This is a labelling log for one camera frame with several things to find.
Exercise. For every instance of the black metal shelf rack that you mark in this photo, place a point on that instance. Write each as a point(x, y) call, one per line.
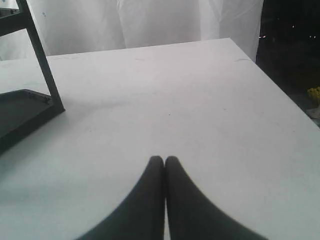
point(23, 111)

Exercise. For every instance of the yellow object in background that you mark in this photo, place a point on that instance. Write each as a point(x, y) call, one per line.
point(314, 94)

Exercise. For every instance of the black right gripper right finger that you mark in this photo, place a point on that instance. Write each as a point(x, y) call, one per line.
point(192, 216)

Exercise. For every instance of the white backdrop cloth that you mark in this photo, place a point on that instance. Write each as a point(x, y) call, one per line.
point(78, 26)

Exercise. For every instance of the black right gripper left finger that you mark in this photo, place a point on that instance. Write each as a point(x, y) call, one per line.
point(141, 215)

